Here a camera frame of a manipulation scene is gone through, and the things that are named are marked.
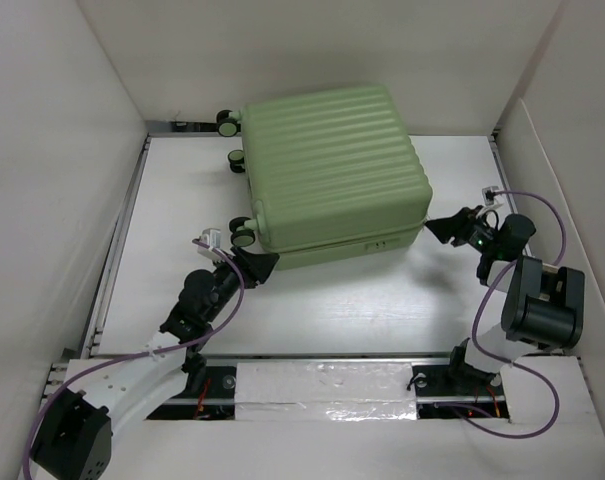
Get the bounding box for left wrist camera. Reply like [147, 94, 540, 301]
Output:
[192, 228, 224, 262]

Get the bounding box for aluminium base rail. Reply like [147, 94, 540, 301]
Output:
[41, 352, 593, 424]

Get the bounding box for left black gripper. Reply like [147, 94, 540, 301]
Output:
[203, 246, 276, 323]

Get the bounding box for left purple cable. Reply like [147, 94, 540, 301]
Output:
[20, 238, 246, 480]

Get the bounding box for purple cable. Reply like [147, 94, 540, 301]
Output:
[469, 189, 569, 441]
[20, 238, 246, 480]

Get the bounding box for green hard-shell suitcase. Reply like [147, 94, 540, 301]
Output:
[216, 84, 433, 270]

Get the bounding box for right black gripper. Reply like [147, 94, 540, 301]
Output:
[422, 203, 498, 254]

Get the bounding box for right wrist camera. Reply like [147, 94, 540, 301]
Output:
[480, 186, 503, 214]

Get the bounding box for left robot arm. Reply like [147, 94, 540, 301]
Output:
[22, 246, 279, 479]

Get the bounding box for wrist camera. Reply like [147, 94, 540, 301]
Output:
[480, 186, 503, 214]
[192, 228, 224, 262]

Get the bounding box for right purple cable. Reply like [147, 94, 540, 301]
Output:
[469, 189, 569, 441]

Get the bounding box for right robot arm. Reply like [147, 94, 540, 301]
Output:
[425, 206, 585, 393]

